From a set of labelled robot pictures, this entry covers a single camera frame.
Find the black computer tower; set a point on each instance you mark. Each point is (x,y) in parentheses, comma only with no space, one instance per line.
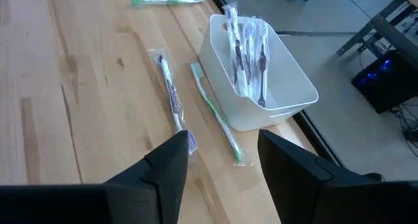
(385,87)

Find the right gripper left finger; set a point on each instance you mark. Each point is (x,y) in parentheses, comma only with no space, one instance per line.
(114,204)

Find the grey metal table frame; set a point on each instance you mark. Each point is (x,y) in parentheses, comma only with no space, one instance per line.
(392,33)

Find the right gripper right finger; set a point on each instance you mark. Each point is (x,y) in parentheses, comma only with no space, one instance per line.
(326,201)

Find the white plastic bin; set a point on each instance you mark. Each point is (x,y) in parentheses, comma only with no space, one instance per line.
(287,87)

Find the green toothbrush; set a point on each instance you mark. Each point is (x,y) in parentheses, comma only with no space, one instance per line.
(163,0)
(216,111)

